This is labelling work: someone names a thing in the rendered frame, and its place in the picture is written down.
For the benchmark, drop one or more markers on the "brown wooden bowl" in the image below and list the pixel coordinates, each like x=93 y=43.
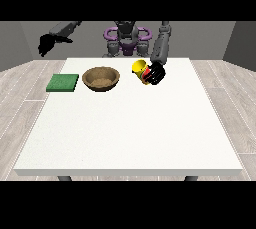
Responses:
x=101 y=78

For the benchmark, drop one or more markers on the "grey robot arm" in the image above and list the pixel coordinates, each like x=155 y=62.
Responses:
x=161 y=44
x=64 y=28

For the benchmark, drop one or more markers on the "yellow cup with melon print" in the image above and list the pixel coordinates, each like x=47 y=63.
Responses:
x=140 y=69

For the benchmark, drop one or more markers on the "green square pad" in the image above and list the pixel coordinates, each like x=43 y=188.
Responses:
x=62 y=82

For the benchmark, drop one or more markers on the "grey robot trunk purple rings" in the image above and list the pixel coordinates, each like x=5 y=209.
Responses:
x=126 y=41

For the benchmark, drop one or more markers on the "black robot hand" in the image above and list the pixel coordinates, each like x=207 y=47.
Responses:
x=155 y=73
x=46 y=44

